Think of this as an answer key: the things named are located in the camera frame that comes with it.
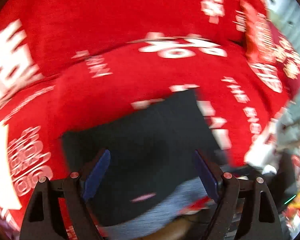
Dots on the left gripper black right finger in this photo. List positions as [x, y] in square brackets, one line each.
[259, 216]

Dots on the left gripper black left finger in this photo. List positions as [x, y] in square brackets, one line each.
[59, 207]

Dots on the black pants grey waistband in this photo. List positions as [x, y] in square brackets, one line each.
[139, 171]

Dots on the white bed sheet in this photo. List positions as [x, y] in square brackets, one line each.
[8, 196]

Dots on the red printed gift bag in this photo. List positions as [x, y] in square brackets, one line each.
[269, 54]

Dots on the red quilt white characters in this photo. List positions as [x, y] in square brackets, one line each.
[71, 65]

